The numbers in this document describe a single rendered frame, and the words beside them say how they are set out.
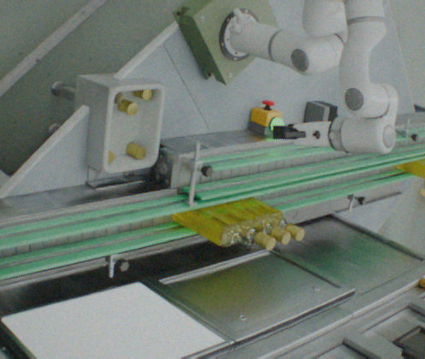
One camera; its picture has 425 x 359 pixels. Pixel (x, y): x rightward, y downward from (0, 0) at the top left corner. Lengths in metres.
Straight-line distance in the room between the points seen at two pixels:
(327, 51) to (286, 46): 0.11
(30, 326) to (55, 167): 0.45
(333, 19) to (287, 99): 0.67
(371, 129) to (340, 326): 0.55
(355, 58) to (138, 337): 0.75
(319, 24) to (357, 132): 0.34
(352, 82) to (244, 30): 0.54
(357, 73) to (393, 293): 0.76
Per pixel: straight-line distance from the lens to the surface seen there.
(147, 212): 1.67
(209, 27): 1.79
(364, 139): 1.39
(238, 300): 1.67
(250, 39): 1.77
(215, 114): 2.00
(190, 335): 1.49
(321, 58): 1.65
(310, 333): 1.59
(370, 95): 1.33
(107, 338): 1.45
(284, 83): 2.20
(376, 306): 1.82
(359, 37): 1.38
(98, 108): 1.68
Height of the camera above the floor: 2.13
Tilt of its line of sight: 41 degrees down
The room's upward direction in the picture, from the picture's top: 116 degrees clockwise
